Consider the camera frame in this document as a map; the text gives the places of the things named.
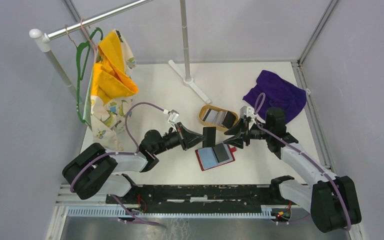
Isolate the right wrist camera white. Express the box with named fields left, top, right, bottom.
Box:
left=239, top=106, right=257, bottom=125

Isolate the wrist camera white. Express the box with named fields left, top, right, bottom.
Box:
left=163, top=109, right=179, bottom=128
left=239, top=106, right=257, bottom=125

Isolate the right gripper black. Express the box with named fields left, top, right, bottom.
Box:
left=223, top=116, right=272, bottom=150

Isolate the white cable duct strip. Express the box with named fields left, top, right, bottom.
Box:
left=66, top=206, right=275, bottom=220

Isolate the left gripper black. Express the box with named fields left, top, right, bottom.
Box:
left=153, top=121, right=206, bottom=155

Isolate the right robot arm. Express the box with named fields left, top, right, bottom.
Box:
left=224, top=106, right=362, bottom=233

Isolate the red card holder wallet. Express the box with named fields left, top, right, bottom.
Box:
left=195, top=144, right=237, bottom=171

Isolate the oval wooden tray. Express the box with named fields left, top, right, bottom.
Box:
left=198, top=104, right=239, bottom=132

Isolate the purple cloth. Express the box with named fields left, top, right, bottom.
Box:
left=242, top=70, right=307, bottom=124

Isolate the yellow dinosaur print garment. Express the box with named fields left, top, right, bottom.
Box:
left=88, top=28, right=139, bottom=151

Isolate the green clothes hanger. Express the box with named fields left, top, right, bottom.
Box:
left=75, top=27, right=104, bottom=127

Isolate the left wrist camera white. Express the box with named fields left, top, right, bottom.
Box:
left=163, top=109, right=179, bottom=128

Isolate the black credit card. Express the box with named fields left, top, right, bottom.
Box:
left=202, top=126, right=217, bottom=148

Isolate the metal clothes rack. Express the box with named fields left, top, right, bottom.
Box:
left=29, top=0, right=212, bottom=104

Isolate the silver credit card in tray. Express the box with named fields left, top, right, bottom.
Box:
left=202, top=109, right=227, bottom=126

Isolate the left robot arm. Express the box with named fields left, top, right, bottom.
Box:
left=62, top=122, right=206, bottom=204

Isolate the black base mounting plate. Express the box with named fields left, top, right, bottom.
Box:
left=120, top=184, right=296, bottom=214

